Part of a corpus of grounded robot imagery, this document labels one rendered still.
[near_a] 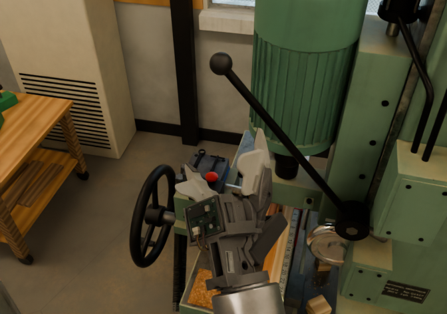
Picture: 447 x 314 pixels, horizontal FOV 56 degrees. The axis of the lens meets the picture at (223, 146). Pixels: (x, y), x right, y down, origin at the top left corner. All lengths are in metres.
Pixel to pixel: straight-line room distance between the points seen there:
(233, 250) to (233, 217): 0.04
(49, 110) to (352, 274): 1.68
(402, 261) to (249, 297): 0.48
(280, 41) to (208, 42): 1.62
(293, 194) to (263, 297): 0.43
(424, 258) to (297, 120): 0.39
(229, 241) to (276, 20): 0.33
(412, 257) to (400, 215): 0.23
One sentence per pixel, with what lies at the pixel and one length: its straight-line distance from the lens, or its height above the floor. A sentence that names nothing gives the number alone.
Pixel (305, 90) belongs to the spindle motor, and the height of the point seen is 1.34.
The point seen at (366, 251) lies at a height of 1.08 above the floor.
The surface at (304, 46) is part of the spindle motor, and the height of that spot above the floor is 1.42.
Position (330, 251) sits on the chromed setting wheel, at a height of 1.02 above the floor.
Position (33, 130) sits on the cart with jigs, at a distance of 2.08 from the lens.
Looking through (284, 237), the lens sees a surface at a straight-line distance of 0.97.
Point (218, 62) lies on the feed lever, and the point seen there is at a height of 1.42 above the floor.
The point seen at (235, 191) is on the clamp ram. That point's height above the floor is 0.96.
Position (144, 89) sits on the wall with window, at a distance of 2.57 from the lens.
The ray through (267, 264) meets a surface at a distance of 0.94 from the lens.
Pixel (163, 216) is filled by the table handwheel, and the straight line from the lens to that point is 1.17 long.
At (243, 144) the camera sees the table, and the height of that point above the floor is 0.90.
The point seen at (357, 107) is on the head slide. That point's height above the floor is 1.32.
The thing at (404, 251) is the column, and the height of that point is 1.03.
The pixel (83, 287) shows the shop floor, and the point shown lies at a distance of 2.09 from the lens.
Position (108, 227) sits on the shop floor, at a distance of 2.25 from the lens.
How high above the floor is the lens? 1.73
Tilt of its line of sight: 42 degrees down
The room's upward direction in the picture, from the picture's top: straight up
